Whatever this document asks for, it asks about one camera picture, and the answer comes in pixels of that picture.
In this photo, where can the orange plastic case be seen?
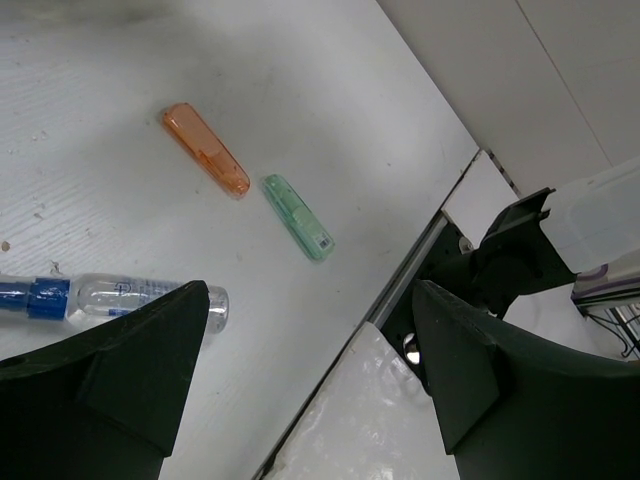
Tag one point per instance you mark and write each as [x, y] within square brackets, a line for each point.
[195, 135]

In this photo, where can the clear blue-cap spray bottle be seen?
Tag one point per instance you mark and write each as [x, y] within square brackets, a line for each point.
[88, 298]

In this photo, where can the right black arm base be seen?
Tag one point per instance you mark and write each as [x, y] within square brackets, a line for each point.
[475, 300]

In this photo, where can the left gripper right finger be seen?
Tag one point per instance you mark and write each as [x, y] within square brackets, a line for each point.
[513, 405]

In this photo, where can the green plastic case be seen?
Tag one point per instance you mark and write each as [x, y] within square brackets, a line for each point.
[308, 232]

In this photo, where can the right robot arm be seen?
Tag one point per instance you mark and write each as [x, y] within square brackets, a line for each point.
[587, 231]

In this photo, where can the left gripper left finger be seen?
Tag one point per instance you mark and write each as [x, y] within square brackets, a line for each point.
[106, 403]

